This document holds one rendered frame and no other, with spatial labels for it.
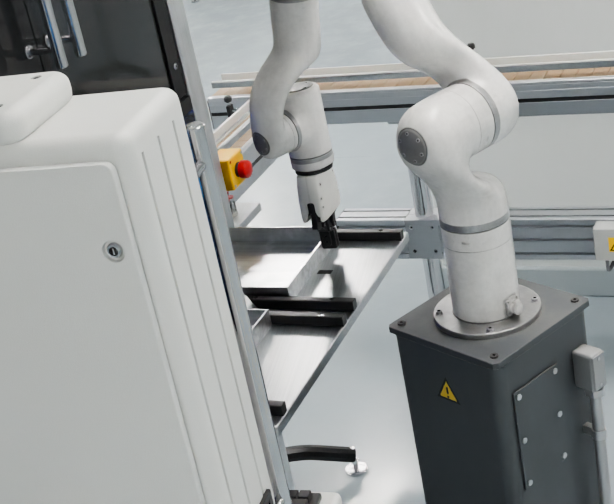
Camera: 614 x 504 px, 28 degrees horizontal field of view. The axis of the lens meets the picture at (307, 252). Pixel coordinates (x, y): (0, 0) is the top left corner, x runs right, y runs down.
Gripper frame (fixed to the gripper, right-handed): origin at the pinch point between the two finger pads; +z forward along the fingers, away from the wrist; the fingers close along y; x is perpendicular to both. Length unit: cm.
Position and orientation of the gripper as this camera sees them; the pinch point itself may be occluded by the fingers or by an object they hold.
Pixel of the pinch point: (329, 237)
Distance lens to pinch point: 248.9
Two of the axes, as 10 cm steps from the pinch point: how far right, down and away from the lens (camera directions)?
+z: 2.0, 9.0, 4.0
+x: 9.1, -0.2, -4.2
